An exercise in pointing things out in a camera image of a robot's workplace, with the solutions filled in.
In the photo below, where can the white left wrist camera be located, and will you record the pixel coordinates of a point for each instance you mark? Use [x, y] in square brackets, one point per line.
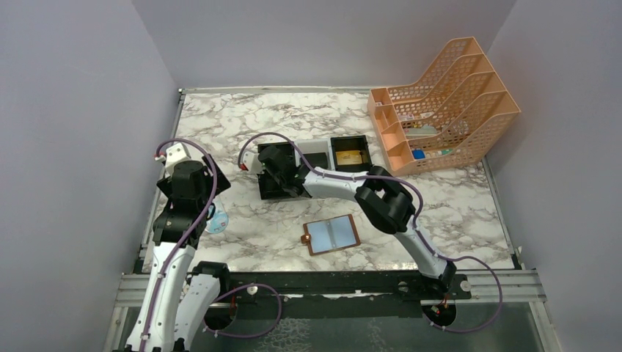
[174, 155]

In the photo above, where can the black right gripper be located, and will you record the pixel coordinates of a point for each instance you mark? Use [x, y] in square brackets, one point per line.
[280, 174]

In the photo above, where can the black right tray box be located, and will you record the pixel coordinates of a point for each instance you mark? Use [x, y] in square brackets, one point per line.
[352, 143]

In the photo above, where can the white middle tray box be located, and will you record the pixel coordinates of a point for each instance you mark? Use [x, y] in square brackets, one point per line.
[314, 146]

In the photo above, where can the black left tray box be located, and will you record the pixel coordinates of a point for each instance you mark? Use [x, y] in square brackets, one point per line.
[269, 190]

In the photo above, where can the black cards in tray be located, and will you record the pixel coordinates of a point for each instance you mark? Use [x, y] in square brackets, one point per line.
[317, 160]

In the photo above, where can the black tray box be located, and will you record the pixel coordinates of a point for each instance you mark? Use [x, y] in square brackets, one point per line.
[269, 190]
[352, 143]

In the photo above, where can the gold card in tray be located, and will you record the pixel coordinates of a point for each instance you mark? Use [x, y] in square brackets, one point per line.
[349, 157]

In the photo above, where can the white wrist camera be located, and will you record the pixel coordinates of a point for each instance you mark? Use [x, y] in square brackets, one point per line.
[174, 155]
[251, 163]

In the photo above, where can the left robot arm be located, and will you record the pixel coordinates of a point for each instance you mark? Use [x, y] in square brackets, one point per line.
[176, 298]

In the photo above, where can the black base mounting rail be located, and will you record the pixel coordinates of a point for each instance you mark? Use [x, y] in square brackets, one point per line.
[352, 294]

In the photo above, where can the blue correction tape blister pack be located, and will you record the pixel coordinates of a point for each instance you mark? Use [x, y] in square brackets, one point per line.
[217, 219]

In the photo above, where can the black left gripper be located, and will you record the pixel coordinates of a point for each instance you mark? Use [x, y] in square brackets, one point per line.
[219, 180]

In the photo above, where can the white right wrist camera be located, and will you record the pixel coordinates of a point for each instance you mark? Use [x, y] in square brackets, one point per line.
[251, 163]

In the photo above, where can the brown leather card holder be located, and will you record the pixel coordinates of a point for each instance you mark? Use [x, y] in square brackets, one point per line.
[330, 235]

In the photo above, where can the orange plastic file organizer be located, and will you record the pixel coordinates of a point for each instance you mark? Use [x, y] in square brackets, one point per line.
[449, 118]

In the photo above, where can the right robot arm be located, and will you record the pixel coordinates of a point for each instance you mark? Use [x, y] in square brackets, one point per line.
[384, 199]

